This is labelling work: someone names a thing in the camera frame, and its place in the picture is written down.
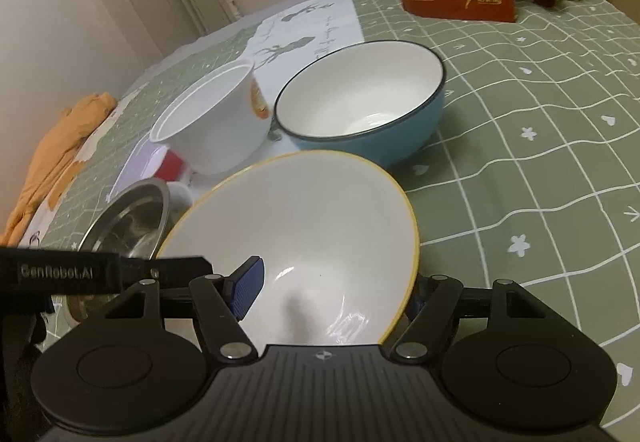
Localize green checked bed sheet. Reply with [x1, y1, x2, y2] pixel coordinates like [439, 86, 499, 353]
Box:
[0, 0, 640, 423]

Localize orange cloth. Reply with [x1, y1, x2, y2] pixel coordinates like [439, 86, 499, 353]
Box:
[0, 92, 118, 248]

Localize red container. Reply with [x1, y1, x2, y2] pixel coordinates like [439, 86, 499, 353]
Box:
[156, 149, 188, 183]

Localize blue bowl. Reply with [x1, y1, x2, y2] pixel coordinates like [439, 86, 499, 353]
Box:
[272, 40, 447, 168]

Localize white deer print cloth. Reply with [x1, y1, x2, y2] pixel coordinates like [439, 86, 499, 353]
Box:
[30, 0, 362, 248]

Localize white plastic bowl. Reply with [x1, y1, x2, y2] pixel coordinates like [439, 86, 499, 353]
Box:
[149, 58, 273, 175]

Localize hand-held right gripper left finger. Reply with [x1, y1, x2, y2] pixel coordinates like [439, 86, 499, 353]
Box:
[104, 256, 266, 363]

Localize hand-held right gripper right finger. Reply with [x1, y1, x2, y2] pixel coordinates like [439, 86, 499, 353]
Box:
[392, 274, 553, 364]

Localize yellow-rimmed white bowl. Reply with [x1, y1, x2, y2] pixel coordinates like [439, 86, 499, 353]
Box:
[156, 149, 421, 347]

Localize stainless steel bowl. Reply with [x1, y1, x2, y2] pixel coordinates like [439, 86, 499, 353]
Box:
[65, 178, 173, 323]

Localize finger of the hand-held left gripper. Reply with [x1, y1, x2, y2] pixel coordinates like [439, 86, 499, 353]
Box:
[120, 254, 213, 284]

